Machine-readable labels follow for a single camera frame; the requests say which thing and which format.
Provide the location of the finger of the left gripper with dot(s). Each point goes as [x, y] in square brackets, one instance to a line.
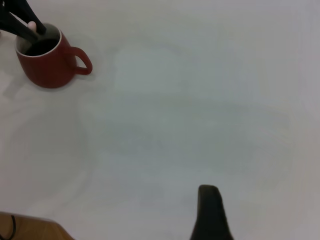
[17, 27]
[33, 16]

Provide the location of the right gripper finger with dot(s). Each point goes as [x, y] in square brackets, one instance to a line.
[211, 220]

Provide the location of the red ceramic mug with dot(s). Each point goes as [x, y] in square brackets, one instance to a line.
[50, 71]

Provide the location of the dark coffee liquid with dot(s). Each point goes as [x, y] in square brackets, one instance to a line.
[41, 47]

